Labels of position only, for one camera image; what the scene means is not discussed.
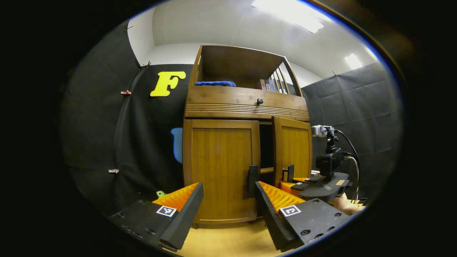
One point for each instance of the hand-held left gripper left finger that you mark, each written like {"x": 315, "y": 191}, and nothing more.
{"x": 185, "y": 221}

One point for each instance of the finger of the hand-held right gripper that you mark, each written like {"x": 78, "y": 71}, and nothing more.
{"x": 301, "y": 185}
{"x": 314, "y": 179}

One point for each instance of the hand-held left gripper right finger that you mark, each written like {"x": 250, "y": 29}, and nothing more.
{"x": 271, "y": 221}

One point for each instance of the wooden shoe cabinet door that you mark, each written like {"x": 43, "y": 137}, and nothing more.
{"x": 296, "y": 146}
{"x": 221, "y": 167}

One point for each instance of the wooden double-door shoe cabinet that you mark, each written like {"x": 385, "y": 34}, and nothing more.
{"x": 235, "y": 64}

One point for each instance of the wooden inner cabinet shelf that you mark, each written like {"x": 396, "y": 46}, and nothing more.
{"x": 266, "y": 170}

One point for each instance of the green toy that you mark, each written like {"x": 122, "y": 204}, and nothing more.
{"x": 160, "y": 194}

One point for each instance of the upright book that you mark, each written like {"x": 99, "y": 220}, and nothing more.
{"x": 262, "y": 85}
{"x": 267, "y": 85}
{"x": 272, "y": 85}

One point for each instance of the small ceiling light panel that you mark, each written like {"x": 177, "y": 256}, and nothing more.
{"x": 353, "y": 61}

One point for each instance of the wooden drawer front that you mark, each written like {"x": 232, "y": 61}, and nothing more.
{"x": 221, "y": 101}

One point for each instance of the blue cloth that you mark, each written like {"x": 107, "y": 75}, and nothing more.
{"x": 214, "y": 84}

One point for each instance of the red cloth clip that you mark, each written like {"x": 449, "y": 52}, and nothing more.
{"x": 125, "y": 92}

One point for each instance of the large ceiling light panel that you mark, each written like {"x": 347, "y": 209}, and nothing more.
{"x": 292, "y": 12}

